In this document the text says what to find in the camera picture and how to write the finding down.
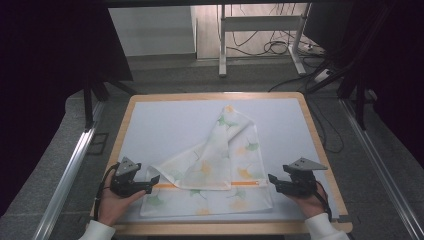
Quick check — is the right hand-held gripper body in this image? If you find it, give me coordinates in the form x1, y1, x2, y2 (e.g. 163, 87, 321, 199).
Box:
282, 157, 330, 198

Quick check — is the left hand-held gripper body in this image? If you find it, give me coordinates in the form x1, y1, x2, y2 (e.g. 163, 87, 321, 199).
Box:
109, 156, 143, 198

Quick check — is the white leaf-print mesh laundry bag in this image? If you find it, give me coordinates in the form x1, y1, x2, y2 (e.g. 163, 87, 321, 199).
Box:
139, 104, 274, 218

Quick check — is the person's right hand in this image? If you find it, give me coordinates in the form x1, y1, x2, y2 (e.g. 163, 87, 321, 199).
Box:
285, 181, 330, 220

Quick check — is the person's left hand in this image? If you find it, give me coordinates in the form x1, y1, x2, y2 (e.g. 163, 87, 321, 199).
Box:
97, 173, 148, 228

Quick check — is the black floor outlet cover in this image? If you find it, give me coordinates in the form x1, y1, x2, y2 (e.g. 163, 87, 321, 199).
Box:
87, 132, 110, 156

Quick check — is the white table mat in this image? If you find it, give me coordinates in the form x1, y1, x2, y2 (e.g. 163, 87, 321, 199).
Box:
117, 97, 340, 224

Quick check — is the black metal stand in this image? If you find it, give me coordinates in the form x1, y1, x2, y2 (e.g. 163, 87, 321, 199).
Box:
335, 64, 369, 132
82, 74, 138, 132

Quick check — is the white power strip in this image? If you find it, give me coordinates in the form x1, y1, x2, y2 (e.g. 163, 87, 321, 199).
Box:
313, 68, 334, 83

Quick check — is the black curtain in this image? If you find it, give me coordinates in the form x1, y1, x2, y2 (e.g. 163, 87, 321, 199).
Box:
346, 0, 424, 168
0, 0, 134, 216

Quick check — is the white cabinet panel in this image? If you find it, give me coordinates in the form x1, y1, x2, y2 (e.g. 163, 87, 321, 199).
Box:
107, 5, 198, 58

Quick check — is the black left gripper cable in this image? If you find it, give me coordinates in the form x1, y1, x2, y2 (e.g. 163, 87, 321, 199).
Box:
93, 162, 120, 222

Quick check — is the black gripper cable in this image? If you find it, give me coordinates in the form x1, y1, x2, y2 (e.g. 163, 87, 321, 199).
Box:
314, 180, 333, 222
93, 162, 120, 222

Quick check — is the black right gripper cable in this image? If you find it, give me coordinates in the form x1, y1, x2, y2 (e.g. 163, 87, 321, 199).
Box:
314, 180, 333, 222

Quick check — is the aluminium floor rail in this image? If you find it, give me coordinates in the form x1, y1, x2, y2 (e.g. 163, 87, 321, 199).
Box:
32, 99, 105, 240
339, 97, 424, 240

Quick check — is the black floor cable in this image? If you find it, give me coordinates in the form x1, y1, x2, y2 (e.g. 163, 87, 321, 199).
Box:
267, 68, 326, 93

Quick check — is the black floor cables bundle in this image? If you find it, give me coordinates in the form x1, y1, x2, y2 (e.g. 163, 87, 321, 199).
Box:
229, 29, 303, 57

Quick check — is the white metal desk frame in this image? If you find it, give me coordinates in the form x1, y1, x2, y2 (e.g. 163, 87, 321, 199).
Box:
217, 3, 310, 78

